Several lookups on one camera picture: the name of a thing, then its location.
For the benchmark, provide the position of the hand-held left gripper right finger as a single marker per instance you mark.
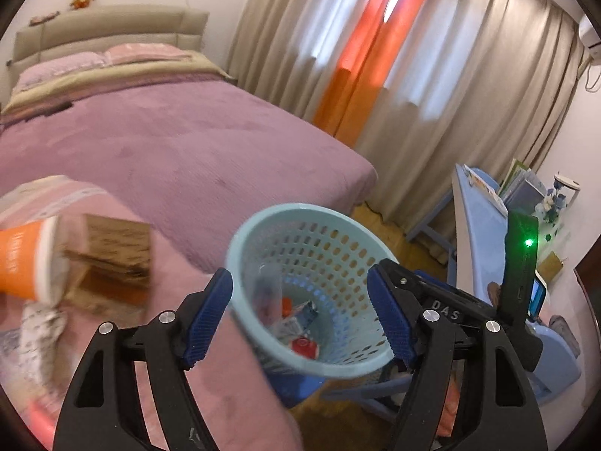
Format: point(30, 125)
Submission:
point(392, 312)

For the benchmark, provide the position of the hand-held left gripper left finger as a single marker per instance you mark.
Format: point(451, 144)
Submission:
point(207, 319)

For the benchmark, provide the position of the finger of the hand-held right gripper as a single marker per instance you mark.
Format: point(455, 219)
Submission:
point(450, 304)

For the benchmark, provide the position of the light blue perforated plastic basket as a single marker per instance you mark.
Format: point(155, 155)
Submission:
point(263, 244)

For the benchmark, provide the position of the yellow box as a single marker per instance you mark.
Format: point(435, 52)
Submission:
point(551, 268)

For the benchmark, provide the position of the tablet screen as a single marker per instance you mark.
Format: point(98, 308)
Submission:
point(537, 299)

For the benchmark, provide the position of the light blue table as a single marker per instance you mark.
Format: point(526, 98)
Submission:
point(479, 235)

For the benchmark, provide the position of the clear plastic wrapper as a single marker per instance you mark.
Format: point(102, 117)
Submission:
point(265, 293)

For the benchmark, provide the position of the books and items on desk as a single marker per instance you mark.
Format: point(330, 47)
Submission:
point(523, 188)

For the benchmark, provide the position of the small orange wrapper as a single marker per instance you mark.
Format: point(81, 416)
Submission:
point(285, 307)

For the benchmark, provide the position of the white and blue wrapper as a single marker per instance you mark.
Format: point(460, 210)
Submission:
point(303, 320)

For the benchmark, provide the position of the red wrapper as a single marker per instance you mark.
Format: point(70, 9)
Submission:
point(305, 346)

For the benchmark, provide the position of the brown cardboard box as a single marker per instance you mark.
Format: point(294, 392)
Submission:
point(115, 244)

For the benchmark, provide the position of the crumpled patterned tissue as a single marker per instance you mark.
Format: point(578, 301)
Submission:
point(40, 333)

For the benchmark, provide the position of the bed with purple blanket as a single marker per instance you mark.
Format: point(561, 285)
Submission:
point(197, 150)

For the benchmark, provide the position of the beige curtain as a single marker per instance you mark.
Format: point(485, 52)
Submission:
point(479, 80)
point(300, 23)

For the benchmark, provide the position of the orange and white paper cup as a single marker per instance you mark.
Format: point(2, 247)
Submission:
point(21, 263)

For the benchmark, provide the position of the orange curtain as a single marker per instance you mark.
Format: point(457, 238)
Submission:
point(361, 75)

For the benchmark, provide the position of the white air conditioner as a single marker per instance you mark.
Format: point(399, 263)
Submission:
point(590, 30)

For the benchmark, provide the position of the beige quilt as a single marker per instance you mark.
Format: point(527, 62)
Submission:
point(141, 73)

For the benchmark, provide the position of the pink pillow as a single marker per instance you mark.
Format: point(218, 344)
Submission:
point(145, 52)

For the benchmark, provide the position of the beige padded headboard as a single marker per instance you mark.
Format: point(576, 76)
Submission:
point(122, 26)

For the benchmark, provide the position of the orange plush toy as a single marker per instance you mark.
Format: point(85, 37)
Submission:
point(82, 0)

